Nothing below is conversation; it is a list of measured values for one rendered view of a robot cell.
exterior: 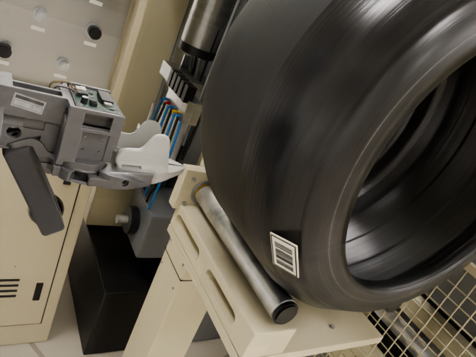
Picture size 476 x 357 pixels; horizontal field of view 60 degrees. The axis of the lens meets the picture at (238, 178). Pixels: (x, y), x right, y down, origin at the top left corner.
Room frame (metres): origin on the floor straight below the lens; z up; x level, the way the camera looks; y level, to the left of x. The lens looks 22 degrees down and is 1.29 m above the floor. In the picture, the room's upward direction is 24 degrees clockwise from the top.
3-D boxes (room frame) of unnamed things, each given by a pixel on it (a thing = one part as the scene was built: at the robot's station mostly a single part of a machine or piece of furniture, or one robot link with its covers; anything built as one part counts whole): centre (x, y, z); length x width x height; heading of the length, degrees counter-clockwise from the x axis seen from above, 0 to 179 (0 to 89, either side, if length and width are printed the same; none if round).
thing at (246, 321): (0.67, -0.05, 0.84); 0.36 x 0.09 x 0.06; 38
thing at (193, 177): (0.89, -0.05, 0.90); 0.40 x 0.03 x 0.10; 128
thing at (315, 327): (0.75, -0.16, 0.80); 0.37 x 0.36 x 0.02; 128
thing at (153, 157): (0.42, 0.09, 1.10); 0.09 x 0.03 x 0.06; 128
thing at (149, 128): (0.45, 0.11, 1.10); 0.09 x 0.03 x 0.06; 128
